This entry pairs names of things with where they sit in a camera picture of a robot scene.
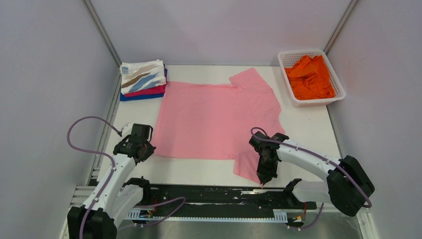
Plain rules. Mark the orange t shirt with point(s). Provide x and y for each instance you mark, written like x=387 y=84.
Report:
x=310 y=79

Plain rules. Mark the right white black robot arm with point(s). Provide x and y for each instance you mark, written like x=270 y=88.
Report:
x=343 y=182

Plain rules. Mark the blue folded shirt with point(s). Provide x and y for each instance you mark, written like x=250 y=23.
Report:
x=145 y=97

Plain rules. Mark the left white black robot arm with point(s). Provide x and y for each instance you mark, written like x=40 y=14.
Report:
x=116 y=195

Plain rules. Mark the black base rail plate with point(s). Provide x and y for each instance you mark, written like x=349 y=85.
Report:
x=220 y=201

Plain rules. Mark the white slotted cable duct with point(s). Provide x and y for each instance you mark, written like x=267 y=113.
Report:
x=278 y=217

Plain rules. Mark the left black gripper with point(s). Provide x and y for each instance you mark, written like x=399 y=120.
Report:
x=150 y=149

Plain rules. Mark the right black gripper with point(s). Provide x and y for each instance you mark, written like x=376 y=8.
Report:
x=265 y=176

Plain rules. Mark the white plastic basket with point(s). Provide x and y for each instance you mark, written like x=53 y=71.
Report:
x=288 y=58

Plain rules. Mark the pink t shirt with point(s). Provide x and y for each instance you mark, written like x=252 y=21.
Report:
x=205 y=121

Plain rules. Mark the white patterned folded shirt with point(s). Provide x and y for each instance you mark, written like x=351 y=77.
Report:
x=155 y=78

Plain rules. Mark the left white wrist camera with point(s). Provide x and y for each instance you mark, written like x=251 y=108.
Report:
x=126 y=129

